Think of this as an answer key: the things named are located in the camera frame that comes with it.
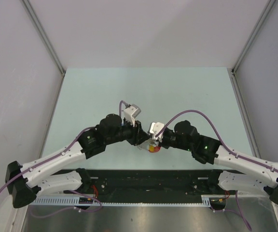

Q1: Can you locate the red handled metal key holder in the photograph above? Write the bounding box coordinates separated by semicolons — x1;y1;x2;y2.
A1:
137;140;161;153

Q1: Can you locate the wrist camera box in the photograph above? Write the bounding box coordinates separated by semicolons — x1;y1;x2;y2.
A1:
148;122;165;142
124;104;141;127

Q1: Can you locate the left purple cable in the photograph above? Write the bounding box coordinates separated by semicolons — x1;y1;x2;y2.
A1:
0;100;130;218

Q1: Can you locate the yellow capped key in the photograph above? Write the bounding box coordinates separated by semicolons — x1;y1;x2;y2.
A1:
148;145;154;152

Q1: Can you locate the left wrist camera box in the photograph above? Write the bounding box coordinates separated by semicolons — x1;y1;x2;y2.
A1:
124;104;141;127

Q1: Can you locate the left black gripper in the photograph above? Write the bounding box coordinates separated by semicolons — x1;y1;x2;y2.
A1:
105;116;150;146

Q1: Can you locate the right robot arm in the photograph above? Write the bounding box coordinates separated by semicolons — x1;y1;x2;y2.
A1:
151;120;278;205

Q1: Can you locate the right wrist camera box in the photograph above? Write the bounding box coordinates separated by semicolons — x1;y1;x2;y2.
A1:
148;122;165;142

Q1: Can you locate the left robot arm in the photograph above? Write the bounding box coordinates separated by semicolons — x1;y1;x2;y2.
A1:
5;114;150;208

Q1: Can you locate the white slotted cable duct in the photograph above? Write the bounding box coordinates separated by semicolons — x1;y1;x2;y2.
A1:
30;196;211;207

